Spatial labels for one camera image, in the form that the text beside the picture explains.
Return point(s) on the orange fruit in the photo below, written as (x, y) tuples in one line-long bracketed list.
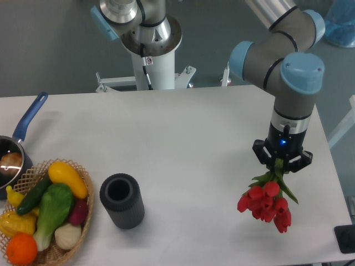
[(21, 249)]

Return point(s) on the white frame leg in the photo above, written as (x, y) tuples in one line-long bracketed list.
[(343, 126)]

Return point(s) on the purple red radish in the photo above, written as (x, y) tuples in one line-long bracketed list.
[(79, 212)]

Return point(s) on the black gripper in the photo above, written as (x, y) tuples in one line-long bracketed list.
[(283, 145)]

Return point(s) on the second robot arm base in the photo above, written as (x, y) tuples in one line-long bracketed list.
[(115, 18)]

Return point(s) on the yellow corn cob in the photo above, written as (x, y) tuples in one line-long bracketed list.
[(12, 224)]

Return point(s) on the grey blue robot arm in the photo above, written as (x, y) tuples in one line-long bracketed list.
[(283, 67)]

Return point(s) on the yellow banana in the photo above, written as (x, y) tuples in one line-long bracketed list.
[(14, 197)]

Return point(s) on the dark grey ribbed vase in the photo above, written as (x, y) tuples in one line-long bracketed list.
[(121, 197)]

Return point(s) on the green lettuce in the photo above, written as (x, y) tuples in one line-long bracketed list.
[(54, 208)]

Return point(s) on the yellow squash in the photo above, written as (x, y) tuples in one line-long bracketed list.
[(61, 172)]

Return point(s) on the woven wicker basket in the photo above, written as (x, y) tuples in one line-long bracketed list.
[(54, 255)]

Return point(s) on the dark green cucumber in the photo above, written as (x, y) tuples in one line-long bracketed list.
[(33, 197)]

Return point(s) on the blue handled saucepan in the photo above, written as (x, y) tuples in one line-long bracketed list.
[(14, 143)]

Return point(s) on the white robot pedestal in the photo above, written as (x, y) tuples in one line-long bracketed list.
[(152, 52)]

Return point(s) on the black device at edge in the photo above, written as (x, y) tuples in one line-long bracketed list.
[(345, 238)]

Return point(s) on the blue plastic bag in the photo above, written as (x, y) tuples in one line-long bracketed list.
[(339, 23)]

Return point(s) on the brown bread roll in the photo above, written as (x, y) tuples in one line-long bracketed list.
[(11, 163)]

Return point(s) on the white garlic bulb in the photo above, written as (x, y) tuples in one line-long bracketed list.
[(67, 236)]

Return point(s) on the red tulip bouquet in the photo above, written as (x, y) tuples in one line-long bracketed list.
[(266, 201)]

